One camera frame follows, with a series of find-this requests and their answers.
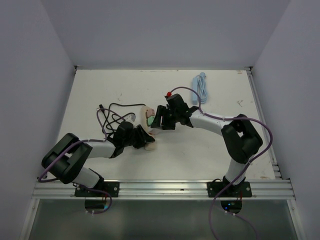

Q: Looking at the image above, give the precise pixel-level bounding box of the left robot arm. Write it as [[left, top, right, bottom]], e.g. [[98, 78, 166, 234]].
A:
[[38, 121, 155, 197]]

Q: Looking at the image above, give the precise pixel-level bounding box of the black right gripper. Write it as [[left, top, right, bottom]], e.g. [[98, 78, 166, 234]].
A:
[[150, 105, 179, 131]]

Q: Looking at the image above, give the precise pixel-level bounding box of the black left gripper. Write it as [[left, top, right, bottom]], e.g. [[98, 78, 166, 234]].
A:
[[123, 124, 154, 149]]

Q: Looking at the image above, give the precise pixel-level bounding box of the aluminium front rail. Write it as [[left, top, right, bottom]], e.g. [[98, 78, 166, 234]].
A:
[[32, 179, 295, 200]]

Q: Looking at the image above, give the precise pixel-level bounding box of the aluminium rail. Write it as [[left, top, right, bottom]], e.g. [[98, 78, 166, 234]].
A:
[[245, 66, 283, 180], [32, 179, 295, 200]]

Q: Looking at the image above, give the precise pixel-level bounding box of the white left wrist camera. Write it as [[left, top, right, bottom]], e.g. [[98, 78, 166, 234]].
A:
[[126, 113, 137, 124]]

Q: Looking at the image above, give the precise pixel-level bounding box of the aluminium right side rail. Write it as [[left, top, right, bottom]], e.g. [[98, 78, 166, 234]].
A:
[[245, 66, 283, 180]]

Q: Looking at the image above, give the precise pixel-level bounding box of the green plug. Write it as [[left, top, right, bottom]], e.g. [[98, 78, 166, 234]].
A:
[[146, 116, 155, 127]]

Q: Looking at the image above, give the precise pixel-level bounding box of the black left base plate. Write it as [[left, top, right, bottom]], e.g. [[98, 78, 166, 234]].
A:
[[74, 181, 120, 198]]

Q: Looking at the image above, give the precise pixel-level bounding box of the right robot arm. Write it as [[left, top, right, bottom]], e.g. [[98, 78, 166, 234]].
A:
[[150, 93, 263, 197]]

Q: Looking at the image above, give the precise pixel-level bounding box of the beige power strip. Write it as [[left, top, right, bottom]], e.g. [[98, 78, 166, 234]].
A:
[[139, 106, 157, 152]]

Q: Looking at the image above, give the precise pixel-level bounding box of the black power strip cable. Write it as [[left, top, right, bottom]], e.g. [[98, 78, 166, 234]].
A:
[[97, 102, 146, 137]]

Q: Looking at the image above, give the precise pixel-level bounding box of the white charger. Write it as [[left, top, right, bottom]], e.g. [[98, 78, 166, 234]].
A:
[[148, 128, 163, 135]]

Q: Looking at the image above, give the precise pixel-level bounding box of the pink charger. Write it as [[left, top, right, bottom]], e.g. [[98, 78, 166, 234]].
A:
[[145, 108, 156, 118]]

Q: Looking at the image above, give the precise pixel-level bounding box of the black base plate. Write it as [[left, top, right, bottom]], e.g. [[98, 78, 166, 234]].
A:
[[74, 181, 120, 198], [206, 177, 253, 198]]

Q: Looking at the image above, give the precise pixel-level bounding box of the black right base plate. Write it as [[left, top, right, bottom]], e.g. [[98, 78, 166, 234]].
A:
[[206, 177, 253, 198]]

